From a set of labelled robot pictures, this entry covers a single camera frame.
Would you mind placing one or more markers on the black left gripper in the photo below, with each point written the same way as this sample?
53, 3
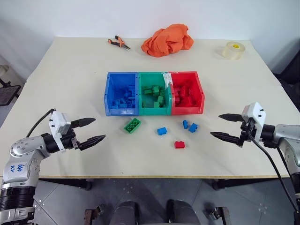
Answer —
69, 140

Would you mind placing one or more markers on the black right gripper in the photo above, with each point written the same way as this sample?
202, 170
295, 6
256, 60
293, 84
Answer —
247, 133

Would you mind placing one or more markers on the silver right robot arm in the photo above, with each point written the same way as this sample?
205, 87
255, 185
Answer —
284, 138

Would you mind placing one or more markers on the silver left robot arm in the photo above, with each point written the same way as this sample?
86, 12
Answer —
21, 154

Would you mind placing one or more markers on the small blue toy brick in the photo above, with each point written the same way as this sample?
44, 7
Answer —
185, 124

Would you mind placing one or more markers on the large green toy brick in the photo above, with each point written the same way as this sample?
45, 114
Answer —
132, 125

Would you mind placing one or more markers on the blue plastic bin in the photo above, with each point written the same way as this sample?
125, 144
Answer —
111, 93

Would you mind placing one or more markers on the red plastic bin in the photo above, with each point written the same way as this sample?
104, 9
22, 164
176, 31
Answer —
198, 93

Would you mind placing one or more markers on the red toy brick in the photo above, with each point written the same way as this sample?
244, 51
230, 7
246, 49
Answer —
178, 100
184, 90
179, 144
188, 101

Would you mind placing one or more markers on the green plastic bin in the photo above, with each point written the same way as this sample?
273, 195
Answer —
146, 111

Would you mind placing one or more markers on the clear tape roll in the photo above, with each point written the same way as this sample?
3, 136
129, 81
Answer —
230, 50

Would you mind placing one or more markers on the dark rounded robot leg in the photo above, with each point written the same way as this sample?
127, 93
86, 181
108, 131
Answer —
181, 213

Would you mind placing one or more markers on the crumpled orange cloth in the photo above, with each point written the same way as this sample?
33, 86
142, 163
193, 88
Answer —
167, 42

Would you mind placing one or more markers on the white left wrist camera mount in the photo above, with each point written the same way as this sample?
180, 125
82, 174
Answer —
58, 124

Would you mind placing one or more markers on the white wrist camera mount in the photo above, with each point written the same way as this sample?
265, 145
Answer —
256, 114
58, 124

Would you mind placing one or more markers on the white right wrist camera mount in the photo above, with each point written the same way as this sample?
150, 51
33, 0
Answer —
256, 114

